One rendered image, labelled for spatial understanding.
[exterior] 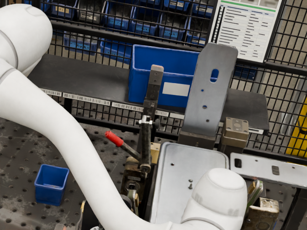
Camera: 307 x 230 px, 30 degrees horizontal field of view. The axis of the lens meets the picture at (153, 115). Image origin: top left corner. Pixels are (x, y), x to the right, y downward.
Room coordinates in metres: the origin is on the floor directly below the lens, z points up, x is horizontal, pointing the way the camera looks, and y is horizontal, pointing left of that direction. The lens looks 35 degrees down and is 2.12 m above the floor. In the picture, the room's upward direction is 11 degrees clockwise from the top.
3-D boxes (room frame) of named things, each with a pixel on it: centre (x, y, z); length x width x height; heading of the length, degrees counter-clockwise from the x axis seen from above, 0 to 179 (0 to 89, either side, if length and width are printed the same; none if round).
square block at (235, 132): (1.53, -0.27, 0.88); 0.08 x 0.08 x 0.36; 0
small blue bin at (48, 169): (1.41, 0.30, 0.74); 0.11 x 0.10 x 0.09; 0
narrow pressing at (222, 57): (1.52, -0.16, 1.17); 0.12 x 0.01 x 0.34; 90
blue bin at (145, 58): (1.69, -0.05, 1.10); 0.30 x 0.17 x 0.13; 98
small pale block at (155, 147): (1.33, -0.02, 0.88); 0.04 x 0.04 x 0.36; 0
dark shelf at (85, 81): (1.68, 0.06, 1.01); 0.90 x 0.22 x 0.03; 90
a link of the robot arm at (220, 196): (0.77, -0.15, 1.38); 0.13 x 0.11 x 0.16; 165
